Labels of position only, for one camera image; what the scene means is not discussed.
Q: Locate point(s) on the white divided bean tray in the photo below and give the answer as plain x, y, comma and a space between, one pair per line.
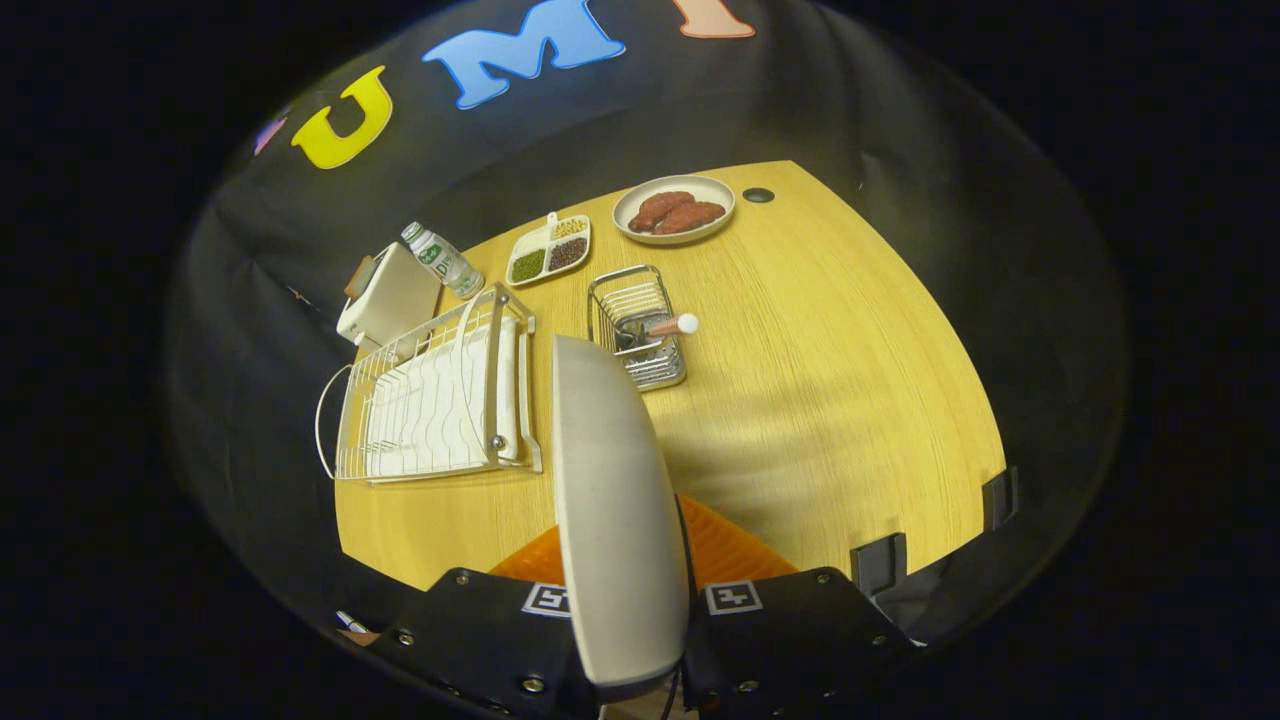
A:
548, 240

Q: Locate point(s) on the beige shallow bowl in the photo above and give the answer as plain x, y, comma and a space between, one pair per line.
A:
715, 192

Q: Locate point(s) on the clear bottle green label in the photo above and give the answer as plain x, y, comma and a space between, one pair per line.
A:
445, 262

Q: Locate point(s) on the red meat piece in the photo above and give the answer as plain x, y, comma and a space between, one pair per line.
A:
655, 210
692, 217

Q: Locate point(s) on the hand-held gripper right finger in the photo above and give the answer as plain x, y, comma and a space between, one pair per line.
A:
790, 640

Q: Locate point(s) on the white-tipped spoon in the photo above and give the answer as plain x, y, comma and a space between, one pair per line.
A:
675, 324

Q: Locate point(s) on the white toaster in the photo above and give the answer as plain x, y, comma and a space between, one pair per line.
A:
395, 300

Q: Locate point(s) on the toast slice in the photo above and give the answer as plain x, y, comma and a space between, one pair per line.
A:
359, 277

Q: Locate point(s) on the beige round plate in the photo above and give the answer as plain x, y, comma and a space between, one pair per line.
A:
615, 520

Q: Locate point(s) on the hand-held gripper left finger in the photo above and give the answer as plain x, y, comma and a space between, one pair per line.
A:
480, 640

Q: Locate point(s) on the black backdrop cloth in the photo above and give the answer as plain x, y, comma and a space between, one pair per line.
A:
290, 250

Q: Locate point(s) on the black table edge bracket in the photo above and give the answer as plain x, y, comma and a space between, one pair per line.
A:
1000, 498

